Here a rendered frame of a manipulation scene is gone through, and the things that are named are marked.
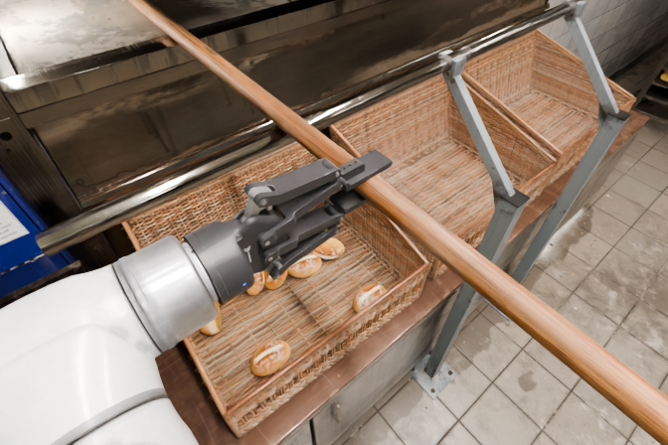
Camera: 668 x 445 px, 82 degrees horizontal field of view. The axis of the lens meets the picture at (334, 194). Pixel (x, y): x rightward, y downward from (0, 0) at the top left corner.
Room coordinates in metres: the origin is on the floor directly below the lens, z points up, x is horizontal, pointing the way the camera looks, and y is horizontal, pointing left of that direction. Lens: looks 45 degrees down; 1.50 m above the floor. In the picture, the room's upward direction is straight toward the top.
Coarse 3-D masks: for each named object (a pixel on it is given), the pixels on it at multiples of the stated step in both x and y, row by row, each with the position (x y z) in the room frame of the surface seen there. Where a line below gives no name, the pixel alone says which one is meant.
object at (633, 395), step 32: (128, 0) 0.94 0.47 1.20; (224, 64) 0.59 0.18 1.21; (256, 96) 0.50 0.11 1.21; (288, 128) 0.43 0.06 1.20; (384, 192) 0.30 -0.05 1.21; (416, 224) 0.25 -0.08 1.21; (448, 256) 0.21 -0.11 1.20; (480, 256) 0.21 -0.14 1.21; (480, 288) 0.18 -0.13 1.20; (512, 288) 0.18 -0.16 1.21; (512, 320) 0.16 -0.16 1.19; (544, 320) 0.15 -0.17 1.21; (576, 352) 0.12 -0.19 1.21; (608, 352) 0.12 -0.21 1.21; (608, 384) 0.10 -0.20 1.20; (640, 384) 0.10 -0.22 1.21; (640, 416) 0.08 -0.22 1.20
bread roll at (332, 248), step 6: (330, 240) 0.66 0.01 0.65; (336, 240) 0.67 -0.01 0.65; (318, 246) 0.65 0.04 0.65; (324, 246) 0.64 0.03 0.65; (330, 246) 0.64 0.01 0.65; (336, 246) 0.65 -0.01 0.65; (342, 246) 0.65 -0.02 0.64; (312, 252) 0.64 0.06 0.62; (318, 252) 0.63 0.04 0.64; (324, 252) 0.63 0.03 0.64; (330, 252) 0.63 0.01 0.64; (336, 252) 0.63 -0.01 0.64; (342, 252) 0.64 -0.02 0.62; (324, 258) 0.62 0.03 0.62; (330, 258) 0.62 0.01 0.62
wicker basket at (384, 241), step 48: (192, 192) 0.66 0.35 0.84; (336, 192) 0.81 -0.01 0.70; (144, 240) 0.56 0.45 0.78; (384, 240) 0.64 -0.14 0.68; (288, 288) 0.55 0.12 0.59; (336, 288) 0.55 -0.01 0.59; (192, 336) 0.42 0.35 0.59; (240, 336) 0.42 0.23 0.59; (288, 336) 0.42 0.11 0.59; (336, 336) 0.36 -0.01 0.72; (240, 384) 0.30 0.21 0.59; (288, 384) 0.28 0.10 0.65; (240, 432) 0.20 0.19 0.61
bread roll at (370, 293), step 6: (366, 288) 0.52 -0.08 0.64; (372, 288) 0.52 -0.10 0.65; (378, 288) 0.52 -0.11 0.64; (384, 288) 0.53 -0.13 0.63; (360, 294) 0.50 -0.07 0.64; (366, 294) 0.50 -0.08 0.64; (372, 294) 0.50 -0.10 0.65; (378, 294) 0.50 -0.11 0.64; (354, 300) 0.50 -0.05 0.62; (360, 300) 0.49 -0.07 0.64; (366, 300) 0.48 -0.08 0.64; (372, 300) 0.49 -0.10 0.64; (354, 306) 0.48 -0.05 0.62; (360, 306) 0.47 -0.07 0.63; (366, 306) 0.47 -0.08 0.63
